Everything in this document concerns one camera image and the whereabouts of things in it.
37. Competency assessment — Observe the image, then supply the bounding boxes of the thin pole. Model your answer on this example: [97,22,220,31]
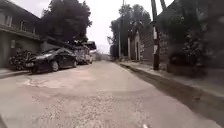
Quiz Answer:
[117,0,126,61]

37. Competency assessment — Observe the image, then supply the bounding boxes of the building with dark roof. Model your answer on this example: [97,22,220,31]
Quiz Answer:
[83,40,98,55]

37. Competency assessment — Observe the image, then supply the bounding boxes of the white vehicle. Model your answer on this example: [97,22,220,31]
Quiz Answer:
[74,46,95,66]

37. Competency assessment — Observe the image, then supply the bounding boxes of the grey concrete road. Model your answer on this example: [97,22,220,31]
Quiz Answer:
[0,59,224,128]

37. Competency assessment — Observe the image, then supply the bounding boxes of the dark leafy trees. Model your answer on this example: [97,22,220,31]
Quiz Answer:
[108,3,153,62]

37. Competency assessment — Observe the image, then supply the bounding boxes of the dark utility pole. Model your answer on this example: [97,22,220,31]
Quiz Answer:
[150,0,161,71]

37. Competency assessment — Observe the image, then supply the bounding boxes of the black car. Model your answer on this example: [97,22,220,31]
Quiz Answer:
[25,47,79,75]

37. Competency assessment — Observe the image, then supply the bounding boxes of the large dark tree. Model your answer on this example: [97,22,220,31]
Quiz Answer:
[39,0,94,44]

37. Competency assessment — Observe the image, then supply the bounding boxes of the grey concrete pavement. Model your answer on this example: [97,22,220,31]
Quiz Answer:
[116,60,224,100]
[0,68,30,80]

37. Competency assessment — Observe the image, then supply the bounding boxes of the dark bush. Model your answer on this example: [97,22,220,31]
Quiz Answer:
[8,49,34,71]

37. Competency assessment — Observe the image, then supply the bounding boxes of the grey house with balcony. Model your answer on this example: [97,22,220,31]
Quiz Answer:
[0,0,44,70]

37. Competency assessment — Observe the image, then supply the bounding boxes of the dark overgrown wall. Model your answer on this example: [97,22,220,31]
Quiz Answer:
[139,0,224,78]

